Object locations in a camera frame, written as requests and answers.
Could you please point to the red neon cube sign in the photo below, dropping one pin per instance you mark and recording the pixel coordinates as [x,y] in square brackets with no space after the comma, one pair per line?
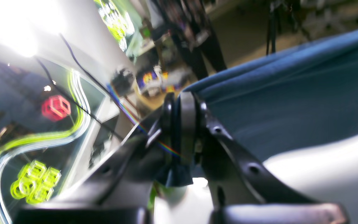
[56,108]

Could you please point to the dark blue T-shirt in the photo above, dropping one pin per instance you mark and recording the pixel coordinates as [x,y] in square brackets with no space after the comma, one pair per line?
[296,110]

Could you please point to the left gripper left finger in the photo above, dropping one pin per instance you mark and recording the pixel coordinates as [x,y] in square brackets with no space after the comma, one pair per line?
[118,190]

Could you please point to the person in dark trousers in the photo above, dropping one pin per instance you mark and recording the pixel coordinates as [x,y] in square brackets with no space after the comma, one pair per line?
[191,31]

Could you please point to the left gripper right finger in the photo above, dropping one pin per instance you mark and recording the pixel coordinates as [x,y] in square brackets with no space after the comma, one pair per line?
[242,189]

